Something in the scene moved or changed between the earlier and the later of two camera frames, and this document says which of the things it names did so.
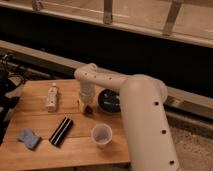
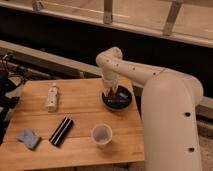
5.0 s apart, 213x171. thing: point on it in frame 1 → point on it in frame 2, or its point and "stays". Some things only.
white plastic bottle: (53, 92) stays
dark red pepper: (88, 110) → (112, 95)
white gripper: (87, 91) → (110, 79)
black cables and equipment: (12, 75) stays
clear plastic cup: (101, 135) stays
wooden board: (49, 129) stays
